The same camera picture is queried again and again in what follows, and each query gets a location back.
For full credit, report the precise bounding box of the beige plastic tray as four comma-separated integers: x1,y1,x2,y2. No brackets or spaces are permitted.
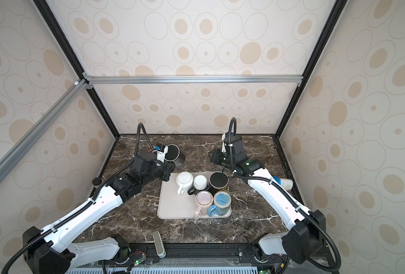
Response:
157,172,232,220

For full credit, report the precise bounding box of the grey white remote bar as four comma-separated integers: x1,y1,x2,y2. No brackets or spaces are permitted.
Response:
153,231,167,259

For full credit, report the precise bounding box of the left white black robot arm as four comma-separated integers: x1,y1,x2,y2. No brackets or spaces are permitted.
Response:
2,140,175,274

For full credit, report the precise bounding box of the small bottle black cap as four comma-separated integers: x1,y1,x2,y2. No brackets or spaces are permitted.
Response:
92,178,106,193

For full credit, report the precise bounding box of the diagonal aluminium frame bar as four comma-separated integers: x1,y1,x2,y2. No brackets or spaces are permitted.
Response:
0,79,87,183

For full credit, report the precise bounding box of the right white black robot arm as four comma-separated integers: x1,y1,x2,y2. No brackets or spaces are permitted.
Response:
210,118,342,273

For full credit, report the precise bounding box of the white ribbed mug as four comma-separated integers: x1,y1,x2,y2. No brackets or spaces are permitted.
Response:
176,171,194,195

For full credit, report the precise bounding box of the black mug white rim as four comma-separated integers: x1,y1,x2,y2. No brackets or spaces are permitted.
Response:
165,145,186,167

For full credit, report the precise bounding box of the pink mug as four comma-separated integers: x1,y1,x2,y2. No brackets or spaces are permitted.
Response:
193,191,213,220

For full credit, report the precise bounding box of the white cup blue lid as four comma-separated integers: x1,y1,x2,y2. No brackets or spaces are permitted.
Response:
273,177,293,191

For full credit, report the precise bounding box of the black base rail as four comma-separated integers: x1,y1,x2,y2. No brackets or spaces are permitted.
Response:
43,241,340,274

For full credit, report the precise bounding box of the black skull pattern mug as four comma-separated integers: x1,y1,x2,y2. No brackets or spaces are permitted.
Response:
208,171,229,195

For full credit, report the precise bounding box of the horizontal aluminium frame bar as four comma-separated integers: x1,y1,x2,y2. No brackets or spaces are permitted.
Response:
86,74,303,84

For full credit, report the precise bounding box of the blue mug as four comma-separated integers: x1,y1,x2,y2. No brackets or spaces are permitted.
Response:
208,191,231,217

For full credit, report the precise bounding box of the small white black mug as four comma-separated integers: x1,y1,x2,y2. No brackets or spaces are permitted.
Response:
187,175,208,195

